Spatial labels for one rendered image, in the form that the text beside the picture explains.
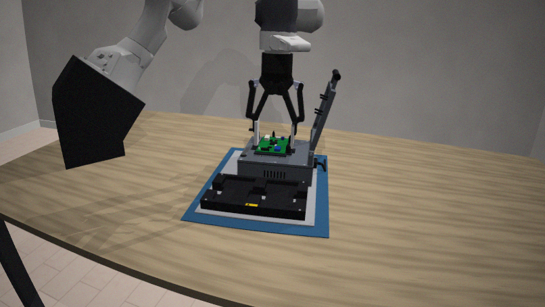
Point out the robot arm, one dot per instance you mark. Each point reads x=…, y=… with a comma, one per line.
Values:
x=125, y=63

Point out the green circuit board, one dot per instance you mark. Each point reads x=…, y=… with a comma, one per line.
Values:
x=275, y=145

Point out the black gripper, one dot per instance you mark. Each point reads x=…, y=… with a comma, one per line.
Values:
x=276, y=79

